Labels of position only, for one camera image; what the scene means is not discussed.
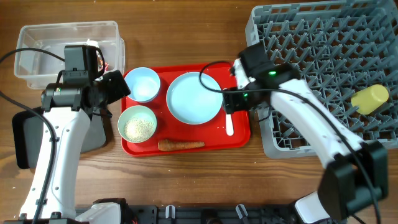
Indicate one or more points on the green bowl with rice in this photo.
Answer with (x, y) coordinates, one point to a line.
(137, 124)

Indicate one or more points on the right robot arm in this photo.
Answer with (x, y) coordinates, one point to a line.
(355, 174)

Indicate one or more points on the white plastic spoon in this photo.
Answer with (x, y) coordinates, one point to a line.
(229, 125)

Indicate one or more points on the black tray bin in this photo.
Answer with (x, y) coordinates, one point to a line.
(28, 130)

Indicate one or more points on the orange carrot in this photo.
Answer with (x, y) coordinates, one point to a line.
(168, 145)

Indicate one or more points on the light blue plate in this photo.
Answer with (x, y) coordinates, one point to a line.
(193, 98)

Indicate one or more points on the grey dishwasher rack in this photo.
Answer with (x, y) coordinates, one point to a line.
(340, 47)

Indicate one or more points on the yellow plastic cup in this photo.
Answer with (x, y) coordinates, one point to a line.
(370, 98)

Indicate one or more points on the red serving tray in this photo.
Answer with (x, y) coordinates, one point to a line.
(212, 133)

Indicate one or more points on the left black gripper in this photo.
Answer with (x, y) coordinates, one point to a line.
(117, 86)

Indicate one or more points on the light blue bowl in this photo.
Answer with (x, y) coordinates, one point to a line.
(144, 84)

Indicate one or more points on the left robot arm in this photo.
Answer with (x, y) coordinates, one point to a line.
(82, 88)

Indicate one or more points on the red snack wrapper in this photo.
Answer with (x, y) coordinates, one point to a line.
(101, 64)

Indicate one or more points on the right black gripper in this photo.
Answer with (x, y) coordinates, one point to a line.
(232, 101)

